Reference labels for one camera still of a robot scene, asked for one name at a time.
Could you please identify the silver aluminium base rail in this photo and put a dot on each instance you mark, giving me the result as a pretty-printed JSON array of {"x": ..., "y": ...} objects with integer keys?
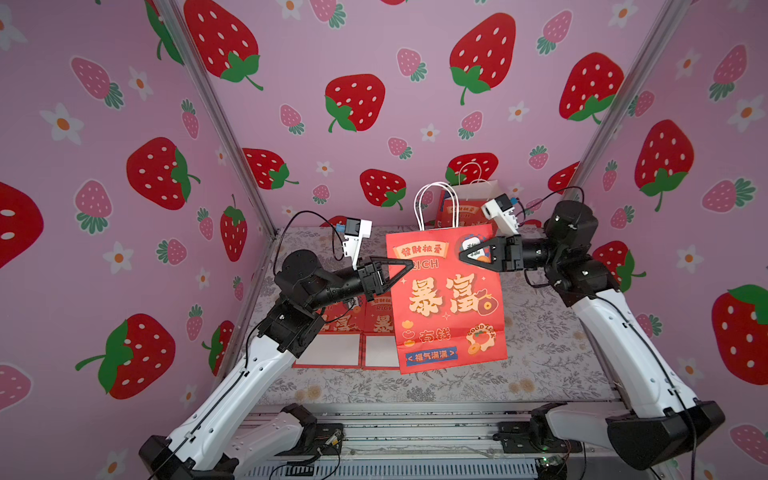
[{"x": 436, "y": 440}]

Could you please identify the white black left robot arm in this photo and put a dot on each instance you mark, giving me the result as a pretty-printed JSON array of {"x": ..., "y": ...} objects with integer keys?
[{"x": 208, "y": 445}]

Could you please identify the silver aluminium corner post right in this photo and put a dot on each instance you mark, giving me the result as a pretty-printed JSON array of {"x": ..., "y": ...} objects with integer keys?
[{"x": 592, "y": 56}]

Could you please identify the red paper gift bag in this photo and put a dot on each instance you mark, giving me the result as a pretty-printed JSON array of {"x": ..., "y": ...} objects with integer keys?
[{"x": 338, "y": 344}]

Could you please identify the silver aluminium corner post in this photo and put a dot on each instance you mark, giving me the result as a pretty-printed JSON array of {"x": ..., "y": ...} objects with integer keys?
[
  {"x": 592, "y": 56},
  {"x": 174, "y": 21}
]

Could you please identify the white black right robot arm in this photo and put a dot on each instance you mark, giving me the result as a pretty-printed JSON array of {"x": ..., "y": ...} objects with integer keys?
[{"x": 663, "y": 417}]

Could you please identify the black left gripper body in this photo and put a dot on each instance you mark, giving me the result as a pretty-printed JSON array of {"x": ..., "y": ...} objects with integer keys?
[{"x": 364, "y": 285}]

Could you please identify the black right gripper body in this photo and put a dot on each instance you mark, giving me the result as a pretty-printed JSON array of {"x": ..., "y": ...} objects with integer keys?
[{"x": 510, "y": 253}]

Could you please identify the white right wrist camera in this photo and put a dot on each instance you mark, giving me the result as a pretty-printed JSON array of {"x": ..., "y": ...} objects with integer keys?
[{"x": 501, "y": 211}]

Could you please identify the silver aluminium corner post left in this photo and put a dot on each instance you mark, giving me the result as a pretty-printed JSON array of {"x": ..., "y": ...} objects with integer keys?
[{"x": 174, "y": 21}]

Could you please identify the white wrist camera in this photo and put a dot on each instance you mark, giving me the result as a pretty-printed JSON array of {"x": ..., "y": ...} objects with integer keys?
[
  {"x": 355, "y": 231},
  {"x": 501, "y": 211}
]

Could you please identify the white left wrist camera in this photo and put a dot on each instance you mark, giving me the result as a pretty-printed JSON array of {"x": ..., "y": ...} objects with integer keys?
[{"x": 355, "y": 231}]

